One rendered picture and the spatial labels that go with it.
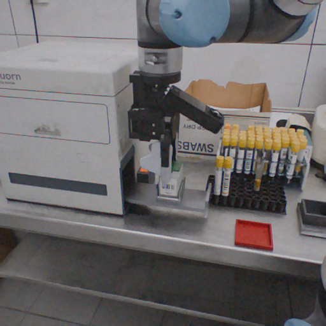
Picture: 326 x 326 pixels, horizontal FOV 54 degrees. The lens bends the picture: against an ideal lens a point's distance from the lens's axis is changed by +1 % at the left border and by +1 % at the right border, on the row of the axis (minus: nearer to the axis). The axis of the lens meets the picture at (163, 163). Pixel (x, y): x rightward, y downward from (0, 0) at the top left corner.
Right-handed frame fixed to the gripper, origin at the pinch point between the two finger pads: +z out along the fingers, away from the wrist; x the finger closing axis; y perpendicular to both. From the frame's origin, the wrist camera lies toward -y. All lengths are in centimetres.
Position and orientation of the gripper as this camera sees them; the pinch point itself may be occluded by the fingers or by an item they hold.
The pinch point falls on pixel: (170, 174)
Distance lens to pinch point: 64.2
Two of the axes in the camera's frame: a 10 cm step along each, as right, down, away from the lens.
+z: 0.0, 8.8, 4.8
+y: -9.7, -1.1, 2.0
